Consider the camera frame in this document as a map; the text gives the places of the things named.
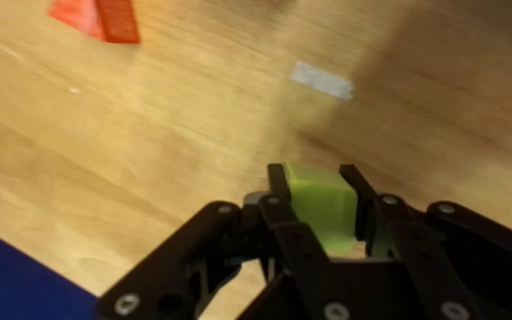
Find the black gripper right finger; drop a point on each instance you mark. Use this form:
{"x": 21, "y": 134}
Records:
{"x": 456, "y": 260}

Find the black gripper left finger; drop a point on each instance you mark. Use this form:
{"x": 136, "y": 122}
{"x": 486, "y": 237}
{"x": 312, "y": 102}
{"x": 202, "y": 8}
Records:
{"x": 184, "y": 275}

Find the yellow green block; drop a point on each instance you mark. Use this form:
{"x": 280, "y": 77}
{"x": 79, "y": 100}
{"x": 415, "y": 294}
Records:
{"x": 326, "y": 203}

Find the orange block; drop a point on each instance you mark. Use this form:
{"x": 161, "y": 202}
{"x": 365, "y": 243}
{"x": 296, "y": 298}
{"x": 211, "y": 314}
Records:
{"x": 108, "y": 20}

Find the blue mat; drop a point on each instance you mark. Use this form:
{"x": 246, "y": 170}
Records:
{"x": 29, "y": 291}

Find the grey tape strip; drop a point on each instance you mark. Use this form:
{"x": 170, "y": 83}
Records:
{"x": 323, "y": 81}

